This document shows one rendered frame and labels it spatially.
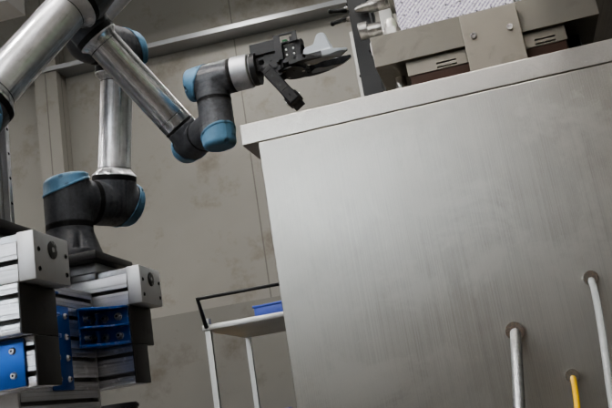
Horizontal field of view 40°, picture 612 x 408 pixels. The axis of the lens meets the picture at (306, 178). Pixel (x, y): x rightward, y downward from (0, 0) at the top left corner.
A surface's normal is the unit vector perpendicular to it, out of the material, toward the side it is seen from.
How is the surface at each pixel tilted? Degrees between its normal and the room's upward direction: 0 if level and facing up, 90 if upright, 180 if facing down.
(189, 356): 90
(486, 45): 90
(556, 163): 90
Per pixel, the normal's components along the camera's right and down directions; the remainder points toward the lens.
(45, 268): 0.97, -0.19
